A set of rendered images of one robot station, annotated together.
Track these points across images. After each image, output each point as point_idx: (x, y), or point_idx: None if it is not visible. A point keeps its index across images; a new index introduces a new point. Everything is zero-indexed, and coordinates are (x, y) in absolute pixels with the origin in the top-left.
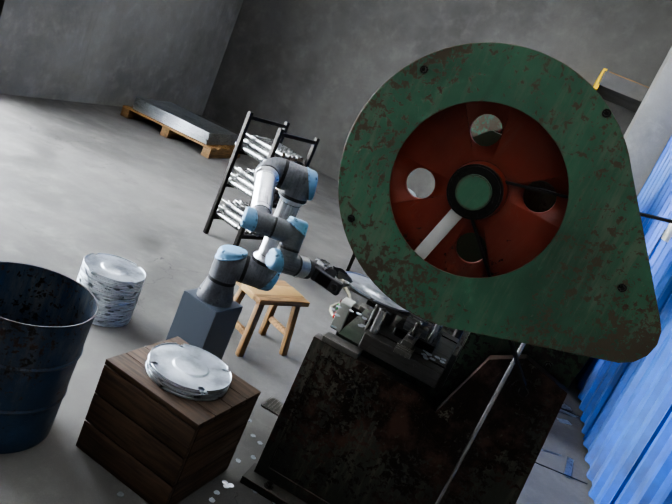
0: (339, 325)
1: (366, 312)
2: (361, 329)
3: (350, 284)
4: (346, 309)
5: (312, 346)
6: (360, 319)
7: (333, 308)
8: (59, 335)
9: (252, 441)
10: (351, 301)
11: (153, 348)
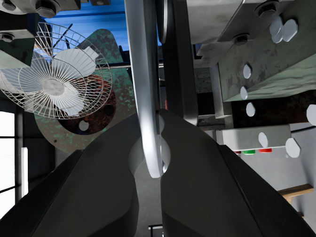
0: (279, 130)
1: (229, 91)
2: (308, 1)
3: (137, 79)
4: (245, 134)
5: None
6: (258, 69)
7: (288, 146)
8: None
9: None
10: (226, 136)
11: None
